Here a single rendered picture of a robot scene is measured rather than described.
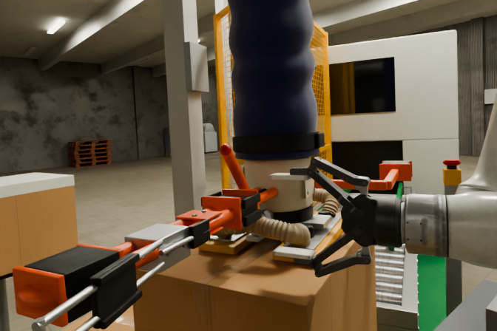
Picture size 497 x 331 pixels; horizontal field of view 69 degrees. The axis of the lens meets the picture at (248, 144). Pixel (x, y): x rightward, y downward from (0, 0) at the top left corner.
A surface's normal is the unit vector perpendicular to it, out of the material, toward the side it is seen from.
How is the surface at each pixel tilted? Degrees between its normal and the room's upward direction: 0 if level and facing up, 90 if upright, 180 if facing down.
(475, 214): 54
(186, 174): 90
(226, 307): 90
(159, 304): 90
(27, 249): 90
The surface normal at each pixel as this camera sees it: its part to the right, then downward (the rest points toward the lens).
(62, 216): 0.83, -0.01
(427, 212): -0.39, -0.54
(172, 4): -0.42, 0.07
